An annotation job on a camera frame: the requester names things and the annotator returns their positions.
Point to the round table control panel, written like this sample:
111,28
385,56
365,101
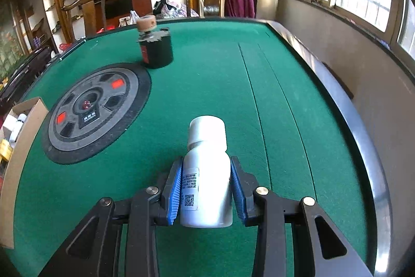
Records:
103,114

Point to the red plastic bag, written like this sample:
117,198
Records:
64,46

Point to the white spray can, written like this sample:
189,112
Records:
16,134

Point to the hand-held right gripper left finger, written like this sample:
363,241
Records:
173,192

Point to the pile of plastic bags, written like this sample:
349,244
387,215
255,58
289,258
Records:
171,9

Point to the yellow cracker packet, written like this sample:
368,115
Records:
5,150

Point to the cardboard box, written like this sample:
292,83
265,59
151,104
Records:
27,134

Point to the white plastic bottle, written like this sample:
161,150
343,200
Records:
207,173

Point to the white plastic bag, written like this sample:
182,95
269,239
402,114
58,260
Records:
134,17

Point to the small white box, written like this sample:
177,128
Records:
8,124

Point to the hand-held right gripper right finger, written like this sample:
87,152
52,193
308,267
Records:
238,196

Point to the dark wooden bench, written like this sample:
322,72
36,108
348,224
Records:
22,72

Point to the black box with red label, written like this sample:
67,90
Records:
159,51

